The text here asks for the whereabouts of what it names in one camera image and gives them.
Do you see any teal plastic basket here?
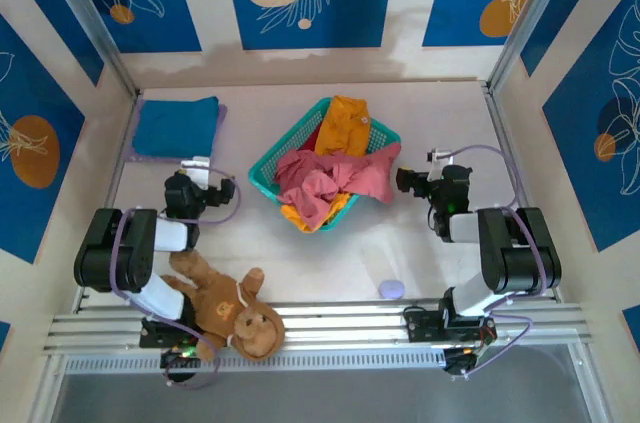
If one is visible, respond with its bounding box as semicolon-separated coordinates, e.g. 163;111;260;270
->
248;96;404;233

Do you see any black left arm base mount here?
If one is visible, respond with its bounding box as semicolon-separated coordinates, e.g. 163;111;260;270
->
138;315;201;350

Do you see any lavender cloth mat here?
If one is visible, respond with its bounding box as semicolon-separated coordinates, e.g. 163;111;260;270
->
124;98;229;164

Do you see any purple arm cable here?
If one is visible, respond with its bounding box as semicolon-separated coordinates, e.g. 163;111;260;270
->
109;166;243;390
447;144;549;382

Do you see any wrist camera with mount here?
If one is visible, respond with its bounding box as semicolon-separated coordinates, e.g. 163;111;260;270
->
174;156;211;189
425;146;456;179

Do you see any red t-shirt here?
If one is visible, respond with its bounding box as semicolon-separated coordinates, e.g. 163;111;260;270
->
298;122;326;154

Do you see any orange t-shirt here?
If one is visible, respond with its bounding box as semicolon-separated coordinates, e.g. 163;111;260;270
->
280;95;372;233

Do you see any aluminium table side rail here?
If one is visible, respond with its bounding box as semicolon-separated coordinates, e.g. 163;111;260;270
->
73;90;144;314
483;85;564;303

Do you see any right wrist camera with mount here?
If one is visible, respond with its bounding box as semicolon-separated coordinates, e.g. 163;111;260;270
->
425;146;456;179

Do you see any folded blue t-shirt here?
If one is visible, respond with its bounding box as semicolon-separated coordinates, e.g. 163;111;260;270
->
131;95;221;160

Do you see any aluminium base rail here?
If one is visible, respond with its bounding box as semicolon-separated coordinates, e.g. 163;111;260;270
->
42;300;596;357

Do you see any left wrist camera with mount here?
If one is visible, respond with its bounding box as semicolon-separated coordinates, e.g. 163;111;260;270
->
174;156;211;189

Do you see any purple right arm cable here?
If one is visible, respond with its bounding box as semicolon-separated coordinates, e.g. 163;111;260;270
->
447;144;549;382

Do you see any small lavender oval object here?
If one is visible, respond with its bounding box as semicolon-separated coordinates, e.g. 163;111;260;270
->
378;279;406;300

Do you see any aluminium frame post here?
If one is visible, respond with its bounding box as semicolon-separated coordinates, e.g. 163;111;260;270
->
487;0;586;92
34;0;139;97

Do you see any perforated grey cable tray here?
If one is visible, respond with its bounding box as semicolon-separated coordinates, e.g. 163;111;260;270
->
62;347;449;375

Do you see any brown teddy bear plush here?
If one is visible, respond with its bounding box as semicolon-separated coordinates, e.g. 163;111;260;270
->
160;249;287;362

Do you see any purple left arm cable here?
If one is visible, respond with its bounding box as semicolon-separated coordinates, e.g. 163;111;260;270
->
109;166;243;390

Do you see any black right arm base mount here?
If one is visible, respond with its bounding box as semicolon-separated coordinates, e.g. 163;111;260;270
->
402;305;497;345

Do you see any pink polo shirt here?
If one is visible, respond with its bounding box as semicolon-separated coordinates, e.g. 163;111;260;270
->
272;142;403;232

